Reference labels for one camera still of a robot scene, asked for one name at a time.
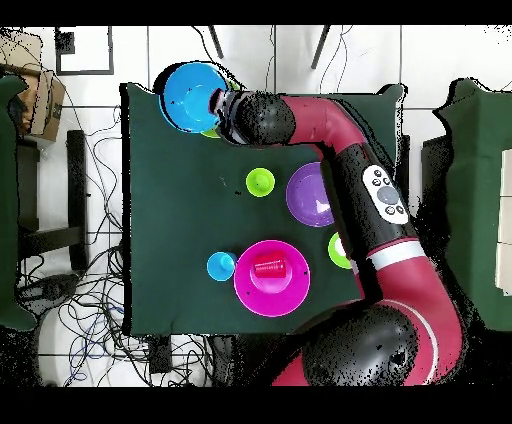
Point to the large blue plastic bowl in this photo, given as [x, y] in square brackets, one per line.
[188, 100]

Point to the red plastic cup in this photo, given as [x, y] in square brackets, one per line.
[270, 267]

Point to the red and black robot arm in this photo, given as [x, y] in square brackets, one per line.
[328, 120]

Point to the large green plastic bowl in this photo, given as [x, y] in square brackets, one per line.
[211, 134]

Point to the black tripod leg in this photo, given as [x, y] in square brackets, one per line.
[321, 48]
[216, 42]

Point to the green plastic cup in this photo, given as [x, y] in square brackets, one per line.
[260, 182]

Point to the purple plastic bowl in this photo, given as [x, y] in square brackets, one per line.
[304, 192]

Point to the dark green tablecloth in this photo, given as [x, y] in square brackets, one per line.
[180, 240]

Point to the blue plastic cup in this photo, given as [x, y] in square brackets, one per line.
[220, 267]

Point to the black metal stand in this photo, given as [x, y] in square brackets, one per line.
[77, 200]

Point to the cardboard box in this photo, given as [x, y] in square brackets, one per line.
[46, 104]
[20, 52]

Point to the small green ribbed bowl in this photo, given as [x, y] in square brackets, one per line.
[336, 256]

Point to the pink plastic bowl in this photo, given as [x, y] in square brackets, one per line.
[272, 300]

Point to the green cloth side table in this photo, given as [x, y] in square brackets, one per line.
[472, 200]
[8, 200]

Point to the black power strip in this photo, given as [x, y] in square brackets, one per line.
[160, 356]

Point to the black square frame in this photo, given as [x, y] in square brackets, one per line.
[64, 43]

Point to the grey pedestal foot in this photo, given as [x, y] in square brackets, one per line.
[48, 292]

